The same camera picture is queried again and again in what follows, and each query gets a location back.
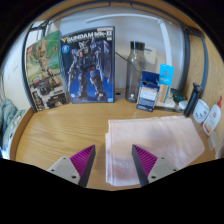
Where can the grey-green bedding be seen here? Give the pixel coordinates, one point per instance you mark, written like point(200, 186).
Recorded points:
point(8, 123)

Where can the pink towel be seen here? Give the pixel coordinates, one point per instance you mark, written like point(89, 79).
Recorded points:
point(166, 138)

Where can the white wall outlet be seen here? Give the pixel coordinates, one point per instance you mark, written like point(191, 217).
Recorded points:
point(150, 55)

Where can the green tree-figure toy box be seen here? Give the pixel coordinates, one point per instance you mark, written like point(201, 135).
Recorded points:
point(43, 70)

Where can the dark transparent water bottle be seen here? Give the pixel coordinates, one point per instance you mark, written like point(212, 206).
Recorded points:
point(134, 73)

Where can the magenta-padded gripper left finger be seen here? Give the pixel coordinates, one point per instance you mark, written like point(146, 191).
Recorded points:
point(63, 168)

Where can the slim light blue box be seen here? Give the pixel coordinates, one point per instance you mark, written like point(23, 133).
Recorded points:
point(165, 80)

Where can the small dark blue box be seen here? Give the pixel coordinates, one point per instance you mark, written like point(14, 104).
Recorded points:
point(147, 95)

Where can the white bottle with red nozzle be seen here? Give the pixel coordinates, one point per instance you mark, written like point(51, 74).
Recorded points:
point(212, 120)

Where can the white mug with black print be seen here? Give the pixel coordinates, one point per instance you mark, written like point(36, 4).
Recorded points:
point(201, 112)

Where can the dark green round container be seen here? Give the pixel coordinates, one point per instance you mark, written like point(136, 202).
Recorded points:
point(177, 95)

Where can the dark grey metal desk frame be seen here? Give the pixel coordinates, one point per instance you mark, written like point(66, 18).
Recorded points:
point(186, 56)

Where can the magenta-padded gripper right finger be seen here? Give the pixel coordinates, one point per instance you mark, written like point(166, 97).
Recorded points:
point(158, 168)

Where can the blue robot model kit box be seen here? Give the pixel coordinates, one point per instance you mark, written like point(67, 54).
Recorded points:
point(88, 66)

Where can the white desk lamp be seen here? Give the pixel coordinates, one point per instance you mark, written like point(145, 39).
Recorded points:
point(165, 36)

